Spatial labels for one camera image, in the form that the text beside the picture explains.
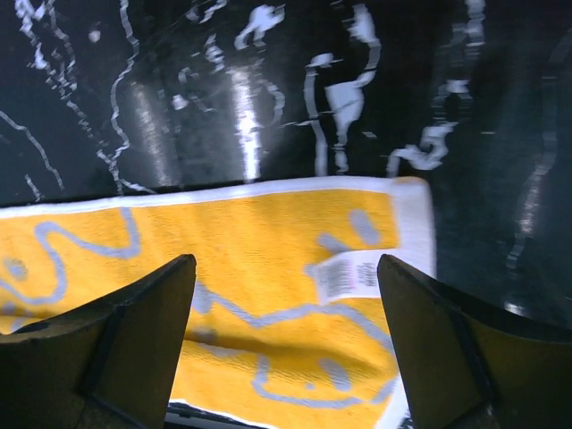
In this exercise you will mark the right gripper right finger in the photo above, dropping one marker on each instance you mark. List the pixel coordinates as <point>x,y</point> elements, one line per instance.
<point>465,363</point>

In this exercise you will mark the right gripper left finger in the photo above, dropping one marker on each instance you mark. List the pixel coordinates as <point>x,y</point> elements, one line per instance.
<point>107,364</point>

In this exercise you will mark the orange towel with grey pattern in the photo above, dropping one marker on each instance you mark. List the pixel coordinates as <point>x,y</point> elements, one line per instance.
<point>286,329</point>

